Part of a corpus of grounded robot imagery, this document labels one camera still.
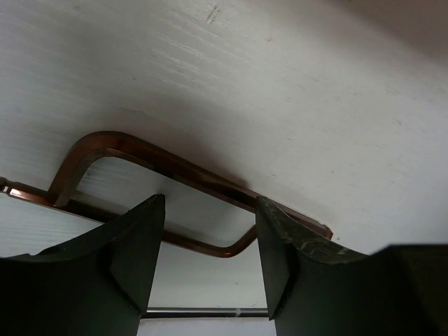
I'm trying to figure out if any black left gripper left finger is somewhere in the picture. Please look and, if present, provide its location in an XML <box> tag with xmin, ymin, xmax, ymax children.
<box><xmin>1</xmin><ymin>194</ymin><xmax>165</xmax><ymax>335</ymax></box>

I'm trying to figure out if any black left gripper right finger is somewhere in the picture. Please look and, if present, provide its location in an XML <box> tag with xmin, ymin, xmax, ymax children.
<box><xmin>255</xmin><ymin>197</ymin><xmax>447</xmax><ymax>335</ymax></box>

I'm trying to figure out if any small brown hex key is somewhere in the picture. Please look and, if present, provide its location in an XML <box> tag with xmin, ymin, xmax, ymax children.
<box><xmin>1</xmin><ymin>177</ymin><xmax>257</xmax><ymax>258</ymax></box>

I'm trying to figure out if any large brown hex key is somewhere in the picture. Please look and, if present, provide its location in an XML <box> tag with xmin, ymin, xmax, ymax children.
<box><xmin>47</xmin><ymin>131</ymin><xmax>334</xmax><ymax>242</ymax></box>

